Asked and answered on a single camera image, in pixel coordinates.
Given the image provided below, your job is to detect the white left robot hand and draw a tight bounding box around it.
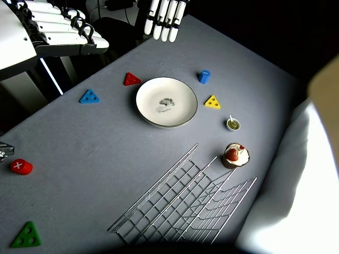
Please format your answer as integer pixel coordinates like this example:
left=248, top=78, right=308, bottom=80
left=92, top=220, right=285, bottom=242
left=144, top=0, right=190, bottom=43

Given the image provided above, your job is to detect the silver wire dish rack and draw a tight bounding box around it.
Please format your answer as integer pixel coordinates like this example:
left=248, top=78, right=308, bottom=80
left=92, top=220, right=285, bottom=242
left=107, top=143, right=258, bottom=246

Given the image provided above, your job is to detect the blue hexagonal block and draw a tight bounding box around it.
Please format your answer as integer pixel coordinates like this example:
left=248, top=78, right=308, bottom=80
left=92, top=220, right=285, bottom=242
left=198, top=69, right=212, bottom=85

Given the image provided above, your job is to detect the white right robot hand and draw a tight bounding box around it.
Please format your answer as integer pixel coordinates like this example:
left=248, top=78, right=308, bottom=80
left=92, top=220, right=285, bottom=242
left=0, top=0, right=110, bottom=75

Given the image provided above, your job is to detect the blue triangle block with holes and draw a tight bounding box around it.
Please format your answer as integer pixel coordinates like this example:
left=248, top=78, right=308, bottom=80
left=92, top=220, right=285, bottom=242
left=79, top=89, right=101, bottom=104

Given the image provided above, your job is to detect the tan cardboard box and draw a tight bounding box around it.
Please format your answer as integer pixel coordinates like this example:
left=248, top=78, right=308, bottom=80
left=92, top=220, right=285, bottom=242
left=307, top=52, right=339, bottom=149

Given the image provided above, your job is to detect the red cylinder with white cross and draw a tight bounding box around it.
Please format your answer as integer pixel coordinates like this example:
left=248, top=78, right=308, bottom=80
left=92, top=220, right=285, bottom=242
left=10, top=158, right=34, bottom=176

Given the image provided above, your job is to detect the yellow triangle block with holes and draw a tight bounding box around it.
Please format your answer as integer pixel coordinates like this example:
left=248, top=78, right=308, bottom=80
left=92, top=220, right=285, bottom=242
left=203, top=95, right=221, bottom=110

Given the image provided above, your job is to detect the grey metal clamp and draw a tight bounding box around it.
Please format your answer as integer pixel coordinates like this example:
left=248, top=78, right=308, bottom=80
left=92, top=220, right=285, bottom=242
left=0, top=141, right=15, bottom=164

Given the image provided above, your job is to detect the white cloth sheet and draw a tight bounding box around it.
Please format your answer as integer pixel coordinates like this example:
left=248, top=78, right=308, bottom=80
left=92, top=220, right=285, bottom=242
left=235, top=98, right=339, bottom=254

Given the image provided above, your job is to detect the green triangle block with holes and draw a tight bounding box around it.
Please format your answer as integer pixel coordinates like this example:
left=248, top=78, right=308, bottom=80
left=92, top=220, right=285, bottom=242
left=10, top=221, right=42, bottom=249

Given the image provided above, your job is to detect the white frame with light strip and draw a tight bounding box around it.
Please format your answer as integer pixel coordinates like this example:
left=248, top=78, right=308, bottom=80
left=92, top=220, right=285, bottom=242
left=0, top=55, right=79, bottom=114

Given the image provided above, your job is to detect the red triangle block with holes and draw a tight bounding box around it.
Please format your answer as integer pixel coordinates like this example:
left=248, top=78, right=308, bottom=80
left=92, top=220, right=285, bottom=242
left=123, top=72, right=142, bottom=87

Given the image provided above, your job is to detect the small white sauce bowl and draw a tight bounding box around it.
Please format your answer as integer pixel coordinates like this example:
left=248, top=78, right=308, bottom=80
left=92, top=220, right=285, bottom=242
left=226, top=118, right=241, bottom=132

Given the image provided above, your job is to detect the cupcake with cream and strawberries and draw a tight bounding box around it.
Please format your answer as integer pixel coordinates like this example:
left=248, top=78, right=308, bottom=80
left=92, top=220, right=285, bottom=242
left=221, top=142, right=251, bottom=169

